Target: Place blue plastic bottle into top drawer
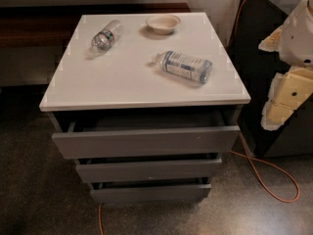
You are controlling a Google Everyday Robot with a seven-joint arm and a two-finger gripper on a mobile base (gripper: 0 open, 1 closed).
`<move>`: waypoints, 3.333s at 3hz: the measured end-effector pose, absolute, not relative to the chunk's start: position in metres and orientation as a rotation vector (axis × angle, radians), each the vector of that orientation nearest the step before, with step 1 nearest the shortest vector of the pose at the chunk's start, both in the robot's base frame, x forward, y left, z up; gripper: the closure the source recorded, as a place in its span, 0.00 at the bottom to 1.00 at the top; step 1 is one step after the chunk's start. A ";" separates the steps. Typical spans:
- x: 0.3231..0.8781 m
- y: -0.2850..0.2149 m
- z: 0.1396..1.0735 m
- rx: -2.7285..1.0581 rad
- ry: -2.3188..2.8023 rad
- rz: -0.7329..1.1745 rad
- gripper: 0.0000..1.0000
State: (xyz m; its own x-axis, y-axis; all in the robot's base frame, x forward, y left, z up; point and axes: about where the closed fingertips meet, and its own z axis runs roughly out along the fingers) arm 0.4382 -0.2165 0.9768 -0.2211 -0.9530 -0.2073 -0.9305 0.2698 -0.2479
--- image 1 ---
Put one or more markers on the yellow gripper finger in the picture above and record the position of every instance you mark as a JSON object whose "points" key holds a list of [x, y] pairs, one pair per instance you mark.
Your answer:
{"points": [[286, 94], [272, 42]]}

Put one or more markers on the grey drawer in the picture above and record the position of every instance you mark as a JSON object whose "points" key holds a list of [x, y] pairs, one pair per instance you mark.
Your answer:
{"points": [[147, 142], [178, 190], [147, 171]]}

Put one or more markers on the grey middle drawer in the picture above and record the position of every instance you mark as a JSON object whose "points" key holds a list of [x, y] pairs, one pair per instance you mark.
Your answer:
{"points": [[147, 171]]}

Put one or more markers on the green label plastic bottle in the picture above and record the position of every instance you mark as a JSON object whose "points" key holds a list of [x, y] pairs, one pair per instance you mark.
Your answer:
{"points": [[104, 39]]}

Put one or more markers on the dark wooden bench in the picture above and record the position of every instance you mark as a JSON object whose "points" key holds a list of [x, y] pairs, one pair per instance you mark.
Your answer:
{"points": [[33, 39]]}

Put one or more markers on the grey cabinet with white top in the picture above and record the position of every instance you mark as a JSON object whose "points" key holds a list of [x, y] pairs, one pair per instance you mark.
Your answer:
{"points": [[123, 90]]}

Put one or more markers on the grey top drawer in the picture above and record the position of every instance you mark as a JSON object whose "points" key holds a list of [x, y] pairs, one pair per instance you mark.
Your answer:
{"points": [[147, 142]]}

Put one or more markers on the grey bottom drawer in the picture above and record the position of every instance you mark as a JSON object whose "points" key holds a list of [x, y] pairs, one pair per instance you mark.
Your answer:
{"points": [[178, 190]]}

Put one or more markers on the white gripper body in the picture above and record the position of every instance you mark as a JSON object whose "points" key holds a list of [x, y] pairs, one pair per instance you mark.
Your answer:
{"points": [[297, 39]]}

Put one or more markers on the white paper bowl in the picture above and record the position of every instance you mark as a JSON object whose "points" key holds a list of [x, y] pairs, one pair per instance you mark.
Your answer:
{"points": [[163, 24]]}

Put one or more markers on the blue label plastic bottle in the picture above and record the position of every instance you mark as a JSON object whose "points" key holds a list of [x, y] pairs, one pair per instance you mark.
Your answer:
{"points": [[190, 67]]}

